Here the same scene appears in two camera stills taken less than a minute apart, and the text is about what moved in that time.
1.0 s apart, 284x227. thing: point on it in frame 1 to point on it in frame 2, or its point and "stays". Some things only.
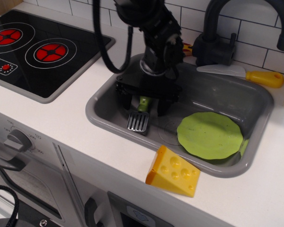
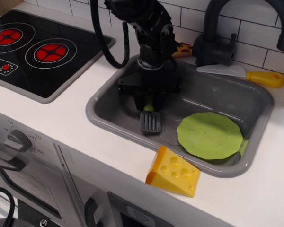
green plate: [209, 135] stays
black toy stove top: [39, 60] stays
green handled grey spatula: [137, 120] to [150, 120]
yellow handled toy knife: [267, 78] stays
